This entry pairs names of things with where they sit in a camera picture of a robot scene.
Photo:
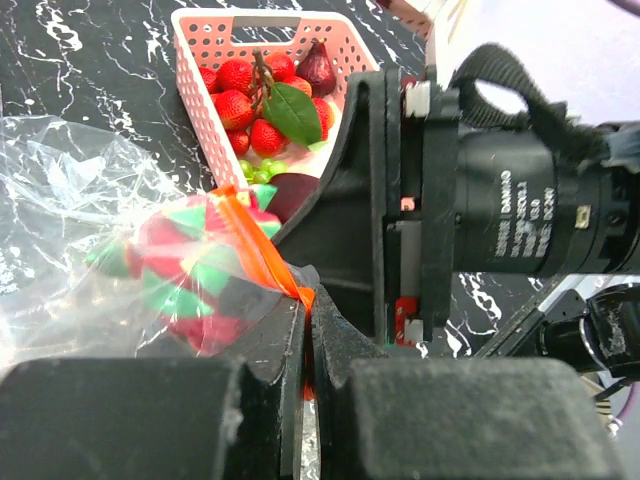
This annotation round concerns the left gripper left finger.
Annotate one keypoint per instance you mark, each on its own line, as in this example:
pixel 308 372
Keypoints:
pixel 235 415

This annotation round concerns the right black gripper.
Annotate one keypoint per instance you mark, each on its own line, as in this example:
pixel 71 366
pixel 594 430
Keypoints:
pixel 495 199

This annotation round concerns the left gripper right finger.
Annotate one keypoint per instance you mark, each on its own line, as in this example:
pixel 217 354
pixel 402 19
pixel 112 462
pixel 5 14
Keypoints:
pixel 382 417

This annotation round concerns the red green dragon fruit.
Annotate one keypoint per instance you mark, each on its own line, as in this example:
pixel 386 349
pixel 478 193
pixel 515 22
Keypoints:
pixel 188 263

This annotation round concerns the clear orange zip bag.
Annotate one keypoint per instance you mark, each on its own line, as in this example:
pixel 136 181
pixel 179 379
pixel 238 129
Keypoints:
pixel 67 189

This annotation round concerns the dark red plum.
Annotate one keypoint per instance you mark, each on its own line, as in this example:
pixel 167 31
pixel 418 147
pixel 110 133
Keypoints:
pixel 292 190

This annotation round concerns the green grape cluster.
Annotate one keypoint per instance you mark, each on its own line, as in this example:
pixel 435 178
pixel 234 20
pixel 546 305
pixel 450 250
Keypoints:
pixel 262 173

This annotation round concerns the red strawberry bunch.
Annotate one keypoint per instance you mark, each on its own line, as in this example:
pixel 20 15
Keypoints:
pixel 264 105

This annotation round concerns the dark purple fig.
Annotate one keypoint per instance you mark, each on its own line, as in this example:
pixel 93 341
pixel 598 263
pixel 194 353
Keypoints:
pixel 316 68

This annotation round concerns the pink perforated plastic basket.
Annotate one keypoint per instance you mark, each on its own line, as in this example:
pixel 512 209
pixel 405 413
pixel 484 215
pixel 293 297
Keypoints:
pixel 208 37

